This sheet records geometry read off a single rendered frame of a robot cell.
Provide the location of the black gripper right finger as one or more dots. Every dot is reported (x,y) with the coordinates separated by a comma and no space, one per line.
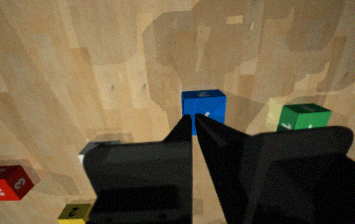
(238,163)

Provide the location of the yellow block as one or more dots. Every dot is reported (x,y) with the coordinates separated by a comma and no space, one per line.
(75,214)

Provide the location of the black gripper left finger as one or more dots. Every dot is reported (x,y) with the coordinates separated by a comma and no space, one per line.
(161,163)

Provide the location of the red block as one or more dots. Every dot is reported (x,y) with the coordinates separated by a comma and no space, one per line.
(14,183)

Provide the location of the white block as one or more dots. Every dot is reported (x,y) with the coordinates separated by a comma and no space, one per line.
(93,144)

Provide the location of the blue block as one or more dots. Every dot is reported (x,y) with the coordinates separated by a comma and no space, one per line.
(211,103)

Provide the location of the green block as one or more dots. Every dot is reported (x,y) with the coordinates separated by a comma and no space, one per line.
(300,116)

